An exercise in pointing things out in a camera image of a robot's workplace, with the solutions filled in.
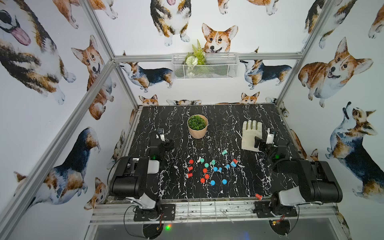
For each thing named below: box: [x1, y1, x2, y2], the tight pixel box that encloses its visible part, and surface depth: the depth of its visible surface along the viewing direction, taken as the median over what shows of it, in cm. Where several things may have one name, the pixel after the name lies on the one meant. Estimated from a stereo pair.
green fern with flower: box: [185, 39, 207, 66], surface depth 84 cm
